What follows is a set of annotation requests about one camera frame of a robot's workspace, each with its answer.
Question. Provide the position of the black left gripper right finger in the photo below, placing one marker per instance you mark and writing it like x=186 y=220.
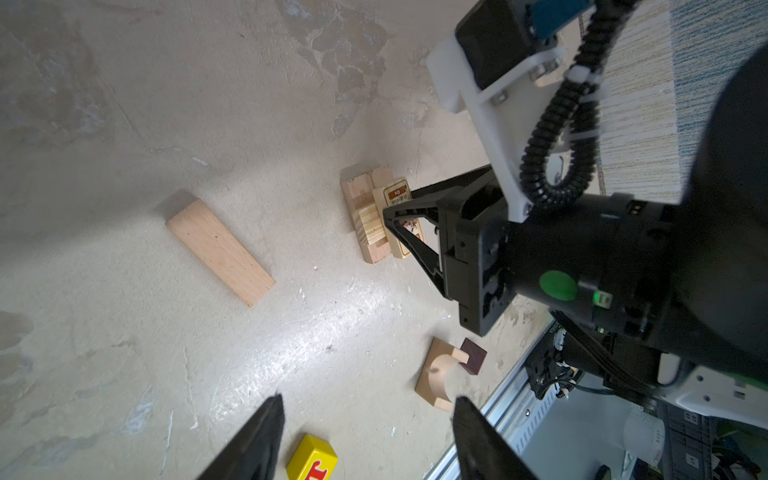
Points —
x=482 y=453

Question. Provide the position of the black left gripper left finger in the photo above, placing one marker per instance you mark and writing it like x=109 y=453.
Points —
x=252 y=454

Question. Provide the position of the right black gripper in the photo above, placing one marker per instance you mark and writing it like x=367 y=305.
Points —
x=472 y=230

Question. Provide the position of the patterned wood block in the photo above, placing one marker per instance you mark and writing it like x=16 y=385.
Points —
x=394 y=194

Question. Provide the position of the light wood block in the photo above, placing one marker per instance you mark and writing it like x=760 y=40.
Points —
x=368 y=224

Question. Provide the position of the plain wood block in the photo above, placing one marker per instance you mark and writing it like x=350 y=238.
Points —
x=207 y=237

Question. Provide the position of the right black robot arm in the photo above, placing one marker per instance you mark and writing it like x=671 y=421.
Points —
x=667 y=303

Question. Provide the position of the wood arch block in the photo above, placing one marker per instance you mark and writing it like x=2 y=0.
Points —
x=441 y=358

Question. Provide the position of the dark red triangular block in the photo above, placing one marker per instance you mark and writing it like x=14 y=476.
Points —
x=476 y=356

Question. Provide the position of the yellow cube with red letter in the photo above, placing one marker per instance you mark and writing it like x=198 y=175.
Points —
x=313 y=459

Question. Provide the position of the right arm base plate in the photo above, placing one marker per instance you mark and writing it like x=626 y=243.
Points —
x=542 y=367

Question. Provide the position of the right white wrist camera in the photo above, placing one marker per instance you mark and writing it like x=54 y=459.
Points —
x=490 y=66

